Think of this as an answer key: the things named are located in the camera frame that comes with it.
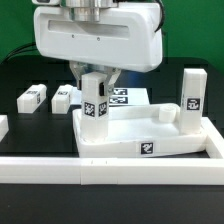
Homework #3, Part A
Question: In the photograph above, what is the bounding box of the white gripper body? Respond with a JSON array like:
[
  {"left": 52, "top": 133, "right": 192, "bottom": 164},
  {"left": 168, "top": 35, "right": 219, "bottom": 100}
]
[{"left": 34, "top": 2, "right": 163, "bottom": 72}]

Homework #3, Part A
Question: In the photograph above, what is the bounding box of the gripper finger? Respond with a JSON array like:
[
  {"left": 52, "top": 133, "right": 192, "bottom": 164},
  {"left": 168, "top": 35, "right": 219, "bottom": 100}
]
[
  {"left": 69, "top": 61, "right": 88, "bottom": 90},
  {"left": 103, "top": 68, "right": 121, "bottom": 96}
]

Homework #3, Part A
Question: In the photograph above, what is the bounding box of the white desk top tray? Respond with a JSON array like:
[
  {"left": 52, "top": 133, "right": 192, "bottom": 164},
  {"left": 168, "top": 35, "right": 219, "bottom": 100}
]
[{"left": 73, "top": 103, "right": 207, "bottom": 158}]

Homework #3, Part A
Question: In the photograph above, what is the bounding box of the fiducial marker sheet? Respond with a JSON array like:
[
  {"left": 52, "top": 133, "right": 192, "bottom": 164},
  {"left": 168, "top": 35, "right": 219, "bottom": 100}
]
[{"left": 70, "top": 87, "right": 151, "bottom": 108}]

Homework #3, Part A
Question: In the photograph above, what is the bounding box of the white left fence bar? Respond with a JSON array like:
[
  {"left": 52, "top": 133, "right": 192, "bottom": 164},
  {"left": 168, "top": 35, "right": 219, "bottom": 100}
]
[{"left": 0, "top": 115, "right": 9, "bottom": 142}]

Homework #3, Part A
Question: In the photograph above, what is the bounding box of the white fence bar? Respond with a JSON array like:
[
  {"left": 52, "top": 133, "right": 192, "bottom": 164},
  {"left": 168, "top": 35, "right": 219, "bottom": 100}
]
[
  {"left": 0, "top": 157, "right": 224, "bottom": 185},
  {"left": 201, "top": 117, "right": 224, "bottom": 159},
  {"left": 0, "top": 115, "right": 9, "bottom": 142}
]

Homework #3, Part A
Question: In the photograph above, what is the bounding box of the white front fence bar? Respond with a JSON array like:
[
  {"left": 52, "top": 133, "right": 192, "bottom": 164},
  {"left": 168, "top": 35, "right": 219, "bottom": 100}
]
[{"left": 0, "top": 157, "right": 224, "bottom": 185}]

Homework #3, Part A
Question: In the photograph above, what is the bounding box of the white right fence bar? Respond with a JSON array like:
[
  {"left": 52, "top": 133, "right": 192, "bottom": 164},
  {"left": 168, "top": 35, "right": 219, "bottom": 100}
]
[{"left": 201, "top": 117, "right": 224, "bottom": 159}]

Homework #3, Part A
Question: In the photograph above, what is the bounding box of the black cable bundle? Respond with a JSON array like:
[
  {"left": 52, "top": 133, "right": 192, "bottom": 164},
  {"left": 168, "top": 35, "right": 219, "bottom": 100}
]
[{"left": 2, "top": 41, "right": 38, "bottom": 64}]

